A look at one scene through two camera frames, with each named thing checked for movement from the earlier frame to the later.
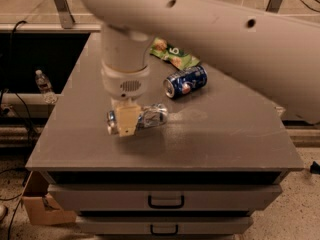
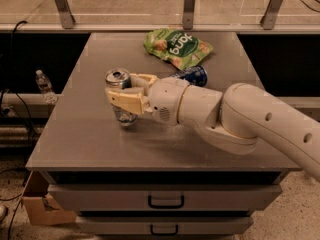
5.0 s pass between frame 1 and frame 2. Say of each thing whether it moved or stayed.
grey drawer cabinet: stayed
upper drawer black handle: stayed
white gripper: moved
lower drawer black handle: stayed
